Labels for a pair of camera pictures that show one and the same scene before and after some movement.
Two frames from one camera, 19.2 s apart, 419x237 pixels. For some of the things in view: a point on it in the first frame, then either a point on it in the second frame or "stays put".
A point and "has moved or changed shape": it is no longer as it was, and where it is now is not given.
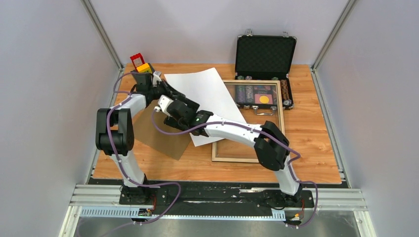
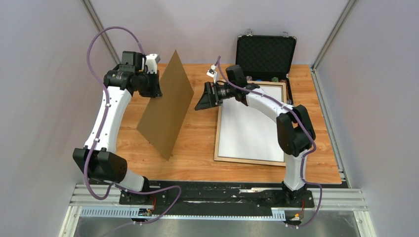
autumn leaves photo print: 205,88 -> 250,133
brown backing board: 172,144 has moved or changed shape
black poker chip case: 263,58 stays put
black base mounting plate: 214,198 stays put
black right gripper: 171,121 -> 211,97
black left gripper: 170,92 -> 155,92
